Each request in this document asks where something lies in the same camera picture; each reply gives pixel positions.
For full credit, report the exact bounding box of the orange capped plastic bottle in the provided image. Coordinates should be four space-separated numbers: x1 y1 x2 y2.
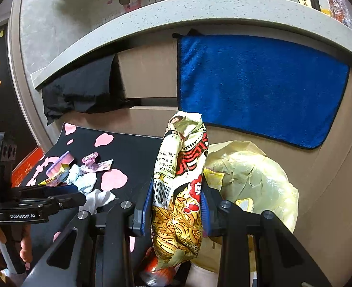
325 0 352 27

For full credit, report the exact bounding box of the gold noodle packet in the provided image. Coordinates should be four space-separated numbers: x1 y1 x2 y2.
150 110 210 271

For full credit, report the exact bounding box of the purple patterned packet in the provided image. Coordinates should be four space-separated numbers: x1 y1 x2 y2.
82 153 114 173

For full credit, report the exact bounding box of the black cloth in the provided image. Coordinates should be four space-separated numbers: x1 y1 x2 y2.
41 55 135 126

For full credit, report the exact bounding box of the white trash bin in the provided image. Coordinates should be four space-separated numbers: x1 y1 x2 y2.
188 263 259 287

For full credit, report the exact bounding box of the small yellow packet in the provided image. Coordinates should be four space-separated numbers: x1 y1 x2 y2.
38 170 70 186

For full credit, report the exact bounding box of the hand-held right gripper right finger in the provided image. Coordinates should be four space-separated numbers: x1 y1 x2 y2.
200 181 333 287

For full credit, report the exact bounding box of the small yellow wrapper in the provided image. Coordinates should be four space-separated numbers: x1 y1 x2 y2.
203 168 225 191

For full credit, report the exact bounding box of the light blue crumpled tissue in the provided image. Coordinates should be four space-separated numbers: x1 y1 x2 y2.
66 164 98 193

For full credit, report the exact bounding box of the white tissue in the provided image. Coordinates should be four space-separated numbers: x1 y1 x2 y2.
80 189 117 214

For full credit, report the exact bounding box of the black tablecloth with pink prints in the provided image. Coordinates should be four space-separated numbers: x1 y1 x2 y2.
13 122 165 264

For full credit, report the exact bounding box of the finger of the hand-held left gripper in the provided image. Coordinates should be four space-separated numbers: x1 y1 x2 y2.
15 184 78 198
47 192 87 214

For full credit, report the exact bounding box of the blue towel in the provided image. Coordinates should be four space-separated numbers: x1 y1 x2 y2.
176 34 350 150

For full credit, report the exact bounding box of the black door with magnets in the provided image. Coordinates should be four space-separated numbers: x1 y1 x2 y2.
0 27 43 156

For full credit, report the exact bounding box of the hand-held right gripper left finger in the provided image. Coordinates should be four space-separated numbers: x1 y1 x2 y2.
21 181 156 287

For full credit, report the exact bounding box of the yellow plastic bin bag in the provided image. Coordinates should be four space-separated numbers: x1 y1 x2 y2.
191 140 300 274

